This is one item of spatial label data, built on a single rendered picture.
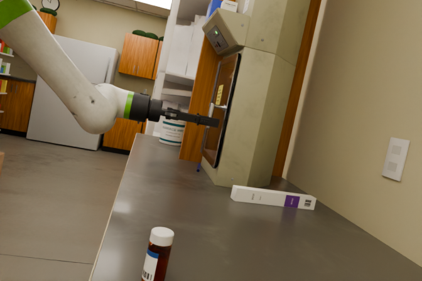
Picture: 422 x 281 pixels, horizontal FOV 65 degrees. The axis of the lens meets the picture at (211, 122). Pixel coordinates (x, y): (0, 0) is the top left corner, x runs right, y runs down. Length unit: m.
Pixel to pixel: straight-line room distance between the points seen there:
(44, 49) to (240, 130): 0.62
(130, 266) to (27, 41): 0.62
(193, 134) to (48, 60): 0.74
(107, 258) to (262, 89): 0.76
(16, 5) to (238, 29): 0.62
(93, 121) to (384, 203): 0.85
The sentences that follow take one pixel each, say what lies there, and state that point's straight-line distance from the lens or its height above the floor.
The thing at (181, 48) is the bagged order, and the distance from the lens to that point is 2.50.
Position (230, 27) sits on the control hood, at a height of 1.46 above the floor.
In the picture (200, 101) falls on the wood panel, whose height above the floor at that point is 1.21.
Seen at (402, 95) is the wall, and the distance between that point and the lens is 1.11.
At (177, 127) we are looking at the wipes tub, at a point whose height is 1.04.
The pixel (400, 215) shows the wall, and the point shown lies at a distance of 1.04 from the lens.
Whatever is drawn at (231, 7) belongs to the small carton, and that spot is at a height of 1.55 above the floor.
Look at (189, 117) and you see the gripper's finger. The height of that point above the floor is 1.15.
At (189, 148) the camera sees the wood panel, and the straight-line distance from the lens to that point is 1.47.
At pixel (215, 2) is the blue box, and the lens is 1.35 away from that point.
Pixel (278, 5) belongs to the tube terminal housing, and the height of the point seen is 1.57.
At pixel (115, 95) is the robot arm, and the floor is 1.17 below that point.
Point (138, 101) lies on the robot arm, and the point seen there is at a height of 1.16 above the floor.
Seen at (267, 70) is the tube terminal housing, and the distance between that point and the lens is 1.14.
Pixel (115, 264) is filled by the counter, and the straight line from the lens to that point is 0.56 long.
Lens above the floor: 1.20
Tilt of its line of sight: 3 degrees down
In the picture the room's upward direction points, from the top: 12 degrees clockwise
